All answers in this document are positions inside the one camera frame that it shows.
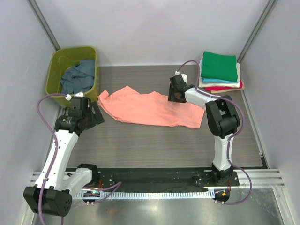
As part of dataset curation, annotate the salmon pink t shirt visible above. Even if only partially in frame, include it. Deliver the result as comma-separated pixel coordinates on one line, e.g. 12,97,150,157
97,86,205,128

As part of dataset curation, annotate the olive green plastic bin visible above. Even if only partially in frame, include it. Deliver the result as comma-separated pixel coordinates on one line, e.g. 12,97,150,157
45,46,99,102

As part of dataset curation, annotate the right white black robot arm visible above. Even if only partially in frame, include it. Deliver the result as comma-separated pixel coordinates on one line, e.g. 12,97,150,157
168,74,241,186

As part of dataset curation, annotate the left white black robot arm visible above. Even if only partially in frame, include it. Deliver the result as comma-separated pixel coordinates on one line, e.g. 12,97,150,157
23,96,105,217

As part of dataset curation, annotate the white folded t shirt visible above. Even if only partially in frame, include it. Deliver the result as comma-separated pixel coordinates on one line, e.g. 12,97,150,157
198,79,240,88

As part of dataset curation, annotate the light blue folded t shirt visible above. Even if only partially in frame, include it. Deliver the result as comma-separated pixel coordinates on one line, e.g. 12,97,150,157
202,78,239,84

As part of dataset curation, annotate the blue grey t shirt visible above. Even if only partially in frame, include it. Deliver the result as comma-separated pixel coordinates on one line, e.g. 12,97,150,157
60,60,95,95

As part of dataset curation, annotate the tan folded t shirt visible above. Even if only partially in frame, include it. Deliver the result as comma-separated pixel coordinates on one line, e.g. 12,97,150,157
210,80,245,94

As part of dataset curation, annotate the red folded t shirt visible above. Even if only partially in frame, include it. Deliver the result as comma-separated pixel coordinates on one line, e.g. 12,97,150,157
205,87,235,91

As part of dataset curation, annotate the green folded t shirt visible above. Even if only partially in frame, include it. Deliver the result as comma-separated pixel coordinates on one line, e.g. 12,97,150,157
201,52,238,82

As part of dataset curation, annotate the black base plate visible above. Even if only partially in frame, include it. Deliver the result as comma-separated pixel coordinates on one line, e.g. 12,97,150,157
84,167,240,193

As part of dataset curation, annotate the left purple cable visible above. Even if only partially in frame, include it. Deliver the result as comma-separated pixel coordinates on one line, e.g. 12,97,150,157
37,93,123,225

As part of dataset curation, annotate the white slotted cable duct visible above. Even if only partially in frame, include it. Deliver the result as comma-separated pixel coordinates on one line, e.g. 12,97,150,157
73,189,215,201

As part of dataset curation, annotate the left aluminium frame post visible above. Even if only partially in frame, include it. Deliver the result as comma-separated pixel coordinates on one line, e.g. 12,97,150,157
27,0,60,51

